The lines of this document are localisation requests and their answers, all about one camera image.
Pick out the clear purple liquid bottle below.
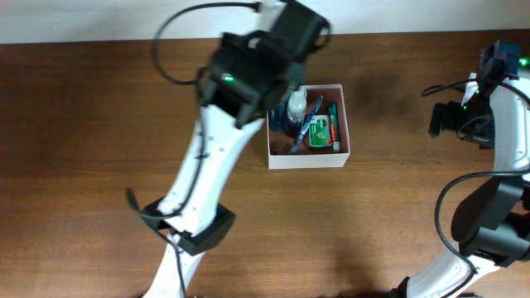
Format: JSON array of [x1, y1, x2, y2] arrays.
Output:
[[286, 87, 307, 137]]

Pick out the blue white toothbrush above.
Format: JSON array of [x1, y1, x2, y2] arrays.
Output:
[[290, 95, 323, 155]]

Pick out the teal mouthwash bottle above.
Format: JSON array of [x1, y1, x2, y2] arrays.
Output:
[[269, 102, 286, 131]]

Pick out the green red toothpaste tube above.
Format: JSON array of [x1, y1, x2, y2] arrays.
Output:
[[326, 101, 341, 153]]

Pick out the green soap box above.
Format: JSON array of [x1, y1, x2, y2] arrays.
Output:
[[308, 115, 332, 148]]

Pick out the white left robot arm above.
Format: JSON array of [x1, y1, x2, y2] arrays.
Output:
[[126, 1, 332, 297]]

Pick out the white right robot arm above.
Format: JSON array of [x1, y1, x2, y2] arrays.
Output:
[[390, 41, 529, 298]]

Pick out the white cardboard box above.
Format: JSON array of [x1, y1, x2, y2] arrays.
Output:
[[267, 84, 351, 170]]

